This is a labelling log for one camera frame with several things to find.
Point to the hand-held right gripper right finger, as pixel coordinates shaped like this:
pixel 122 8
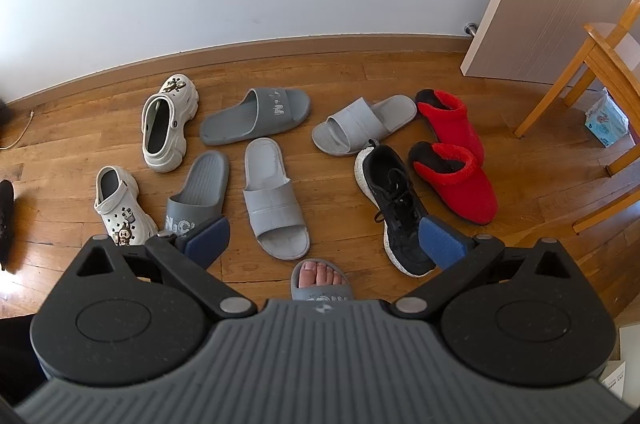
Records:
pixel 440 244

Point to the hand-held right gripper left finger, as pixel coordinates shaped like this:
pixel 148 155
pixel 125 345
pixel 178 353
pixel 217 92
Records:
pixel 207 241

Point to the red fleece slipper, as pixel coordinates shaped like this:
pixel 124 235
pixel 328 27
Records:
pixel 455 123
pixel 465 194

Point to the black sneaker white sole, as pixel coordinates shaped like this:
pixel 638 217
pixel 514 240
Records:
pixel 395 204
pixel 5 224

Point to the dark grey slide sandal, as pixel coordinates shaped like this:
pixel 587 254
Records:
pixel 200 179
pixel 322 295
pixel 240 123

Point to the light grey open-toe slipper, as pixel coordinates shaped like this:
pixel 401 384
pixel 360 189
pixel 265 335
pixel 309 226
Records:
pixel 275 209
pixel 360 118

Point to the white clog with charms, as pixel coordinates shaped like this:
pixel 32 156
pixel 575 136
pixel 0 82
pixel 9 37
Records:
pixel 172 89
pixel 112 214

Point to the person's foot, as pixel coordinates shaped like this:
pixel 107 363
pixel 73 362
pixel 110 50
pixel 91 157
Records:
pixel 320 273

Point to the blue tissue packet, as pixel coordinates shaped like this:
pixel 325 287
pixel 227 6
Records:
pixel 606 118

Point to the metal door stopper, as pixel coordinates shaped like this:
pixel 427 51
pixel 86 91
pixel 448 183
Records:
pixel 470 28

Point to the person's dark pants leg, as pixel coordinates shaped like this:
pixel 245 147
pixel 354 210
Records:
pixel 17 354

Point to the white cardboard box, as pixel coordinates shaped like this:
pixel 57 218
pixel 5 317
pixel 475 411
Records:
pixel 627 379

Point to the black bag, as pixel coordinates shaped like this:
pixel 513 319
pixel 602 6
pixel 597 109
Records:
pixel 3 118

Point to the wooden chair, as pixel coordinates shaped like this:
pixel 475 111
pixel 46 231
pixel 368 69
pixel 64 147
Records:
pixel 600 48

